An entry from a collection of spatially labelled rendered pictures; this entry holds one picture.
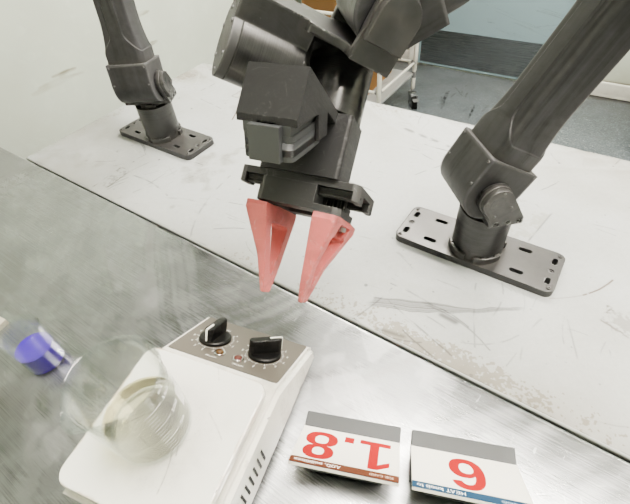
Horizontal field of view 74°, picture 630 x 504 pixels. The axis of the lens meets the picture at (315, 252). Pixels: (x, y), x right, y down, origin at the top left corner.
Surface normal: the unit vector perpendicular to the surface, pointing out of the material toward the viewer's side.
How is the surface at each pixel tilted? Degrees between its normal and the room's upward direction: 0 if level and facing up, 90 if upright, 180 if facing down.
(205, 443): 0
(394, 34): 90
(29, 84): 90
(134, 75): 81
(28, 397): 0
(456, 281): 0
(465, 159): 60
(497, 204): 90
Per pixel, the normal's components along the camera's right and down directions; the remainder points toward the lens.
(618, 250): -0.07, -0.69
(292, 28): 0.16, 0.71
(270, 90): -0.29, -0.09
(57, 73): 0.83, 0.36
